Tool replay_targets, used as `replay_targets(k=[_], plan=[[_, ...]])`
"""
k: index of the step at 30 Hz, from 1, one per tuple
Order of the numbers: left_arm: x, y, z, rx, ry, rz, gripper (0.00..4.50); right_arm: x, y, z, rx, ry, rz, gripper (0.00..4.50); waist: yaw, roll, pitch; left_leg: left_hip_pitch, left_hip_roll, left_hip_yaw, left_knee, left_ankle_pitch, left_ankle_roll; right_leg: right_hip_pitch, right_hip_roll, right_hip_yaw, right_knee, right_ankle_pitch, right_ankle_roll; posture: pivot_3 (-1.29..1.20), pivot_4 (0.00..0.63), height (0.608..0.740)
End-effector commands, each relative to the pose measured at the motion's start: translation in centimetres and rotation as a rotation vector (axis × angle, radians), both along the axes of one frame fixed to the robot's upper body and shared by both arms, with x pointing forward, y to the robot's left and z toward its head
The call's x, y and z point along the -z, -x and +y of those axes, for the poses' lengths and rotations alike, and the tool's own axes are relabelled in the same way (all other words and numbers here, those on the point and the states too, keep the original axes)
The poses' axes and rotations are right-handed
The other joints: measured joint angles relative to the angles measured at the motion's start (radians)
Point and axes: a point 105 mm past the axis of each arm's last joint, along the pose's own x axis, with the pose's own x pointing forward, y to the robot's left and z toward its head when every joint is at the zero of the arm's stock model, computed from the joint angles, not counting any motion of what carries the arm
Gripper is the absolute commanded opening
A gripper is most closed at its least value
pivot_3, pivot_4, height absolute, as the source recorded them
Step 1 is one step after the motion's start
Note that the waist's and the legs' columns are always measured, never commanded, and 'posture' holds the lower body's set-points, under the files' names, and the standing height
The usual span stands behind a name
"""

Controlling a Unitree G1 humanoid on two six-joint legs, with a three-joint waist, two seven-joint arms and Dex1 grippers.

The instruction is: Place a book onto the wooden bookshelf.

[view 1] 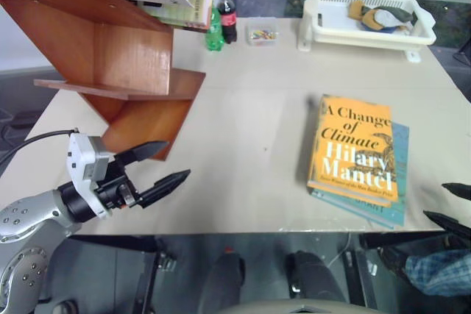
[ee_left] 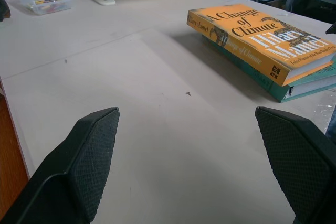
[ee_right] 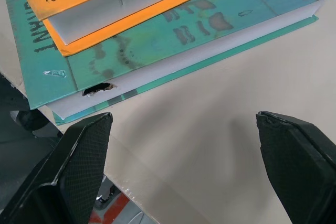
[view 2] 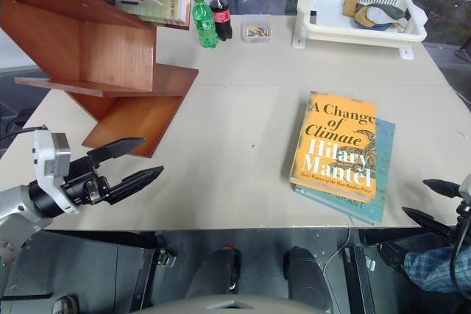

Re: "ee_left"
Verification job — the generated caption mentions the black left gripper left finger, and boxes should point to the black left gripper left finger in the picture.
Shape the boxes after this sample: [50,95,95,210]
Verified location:
[0,106,120,224]

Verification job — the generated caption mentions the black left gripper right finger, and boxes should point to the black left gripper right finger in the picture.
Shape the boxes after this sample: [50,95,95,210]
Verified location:
[255,106,336,224]

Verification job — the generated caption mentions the black object at edge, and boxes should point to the black object at edge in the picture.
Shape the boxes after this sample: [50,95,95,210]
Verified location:
[0,0,11,23]

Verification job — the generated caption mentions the green hardcover book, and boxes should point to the green hardcover book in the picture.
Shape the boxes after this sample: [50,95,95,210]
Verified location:
[201,34,336,103]

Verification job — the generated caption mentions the orange paperback book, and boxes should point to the orange paperback book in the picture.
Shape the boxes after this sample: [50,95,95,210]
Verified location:
[186,3,336,87]

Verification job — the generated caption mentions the small colourful items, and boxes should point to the small colourful items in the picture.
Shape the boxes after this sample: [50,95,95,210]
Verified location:
[26,0,66,14]

